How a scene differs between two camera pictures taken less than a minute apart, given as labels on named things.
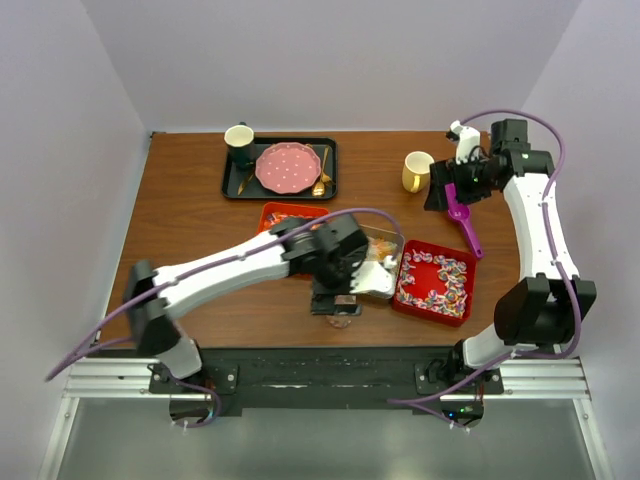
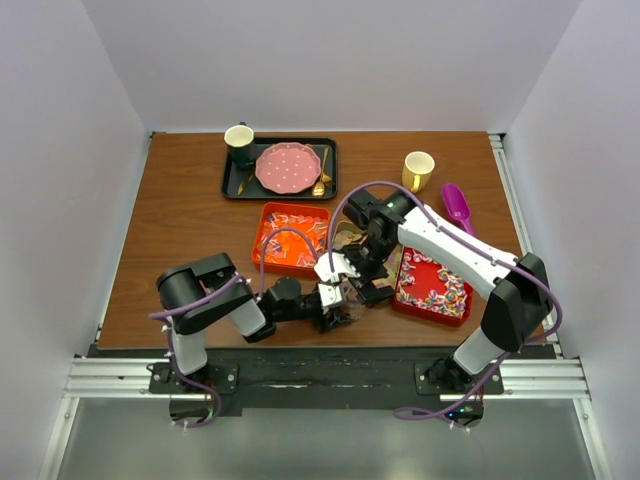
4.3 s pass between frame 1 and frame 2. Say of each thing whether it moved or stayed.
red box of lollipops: stayed
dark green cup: stayed
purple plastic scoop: stayed
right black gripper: moved
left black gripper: moved
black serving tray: stayed
